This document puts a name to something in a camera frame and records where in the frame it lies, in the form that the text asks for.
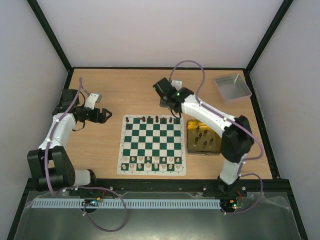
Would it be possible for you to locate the gold tin with dark pieces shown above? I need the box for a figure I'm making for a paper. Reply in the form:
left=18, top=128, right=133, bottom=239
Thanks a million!
left=186, top=119, right=222, bottom=155

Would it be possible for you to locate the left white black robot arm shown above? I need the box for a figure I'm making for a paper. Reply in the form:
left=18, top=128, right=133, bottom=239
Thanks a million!
left=27, top=106, right=112, bottom=192

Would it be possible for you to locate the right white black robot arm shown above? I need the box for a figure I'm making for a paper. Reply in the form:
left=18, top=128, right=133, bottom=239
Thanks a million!
left=153, top=85, right=254, bottom=196

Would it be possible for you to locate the green white chess board mat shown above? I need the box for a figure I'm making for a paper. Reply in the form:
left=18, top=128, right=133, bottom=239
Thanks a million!
left=117, top=114, right=187, bottom=177

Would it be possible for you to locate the silver tin lid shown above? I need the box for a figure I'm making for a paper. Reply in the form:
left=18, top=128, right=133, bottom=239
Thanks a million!
left=213, top=73, right=252, bottom=103

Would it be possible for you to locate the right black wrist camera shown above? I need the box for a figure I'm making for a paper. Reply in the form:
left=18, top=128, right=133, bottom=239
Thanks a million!
left=153, top=78, right=182, bottom=100

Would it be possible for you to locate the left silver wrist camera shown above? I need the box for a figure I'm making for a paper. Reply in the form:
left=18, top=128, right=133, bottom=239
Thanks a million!
left=84, top=92, right=103, bottom=110

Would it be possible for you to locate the grey slotted cable duct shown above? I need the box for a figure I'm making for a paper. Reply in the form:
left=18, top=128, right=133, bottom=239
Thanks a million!
left=31, top=198, right=221, bottom=210

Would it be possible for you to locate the black mounting rail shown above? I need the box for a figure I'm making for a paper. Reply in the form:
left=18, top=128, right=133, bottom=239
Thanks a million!
left=26, top=177, right=291, bottom=197

